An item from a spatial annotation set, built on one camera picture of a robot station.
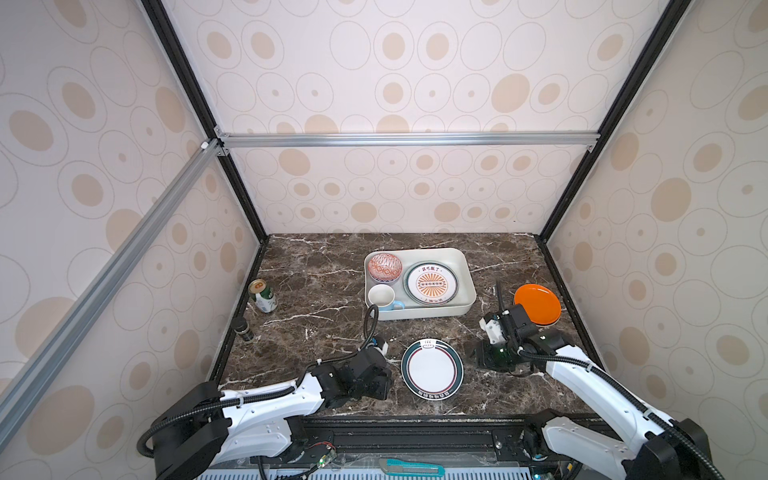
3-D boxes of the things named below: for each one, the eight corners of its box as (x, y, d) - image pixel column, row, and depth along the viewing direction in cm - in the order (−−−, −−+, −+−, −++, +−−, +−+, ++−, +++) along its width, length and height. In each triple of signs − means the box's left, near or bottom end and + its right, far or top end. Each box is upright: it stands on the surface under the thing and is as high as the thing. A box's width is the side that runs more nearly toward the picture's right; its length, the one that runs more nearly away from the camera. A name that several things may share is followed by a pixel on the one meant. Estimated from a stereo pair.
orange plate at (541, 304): (520, 328, 97) (524, 322, 94) (509, 289, 107) (512, 283, 104) (563, 328, 97) (568, 322, 94) (547, 289, 107) (552, 283, 104)
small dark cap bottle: (243, 344, 93) (230, 330, 86) (244, 330, 96) (232, 316, 89) (255, 341, 94) (244, 327, 86) (256, 328, 96) (245, 313, 89)
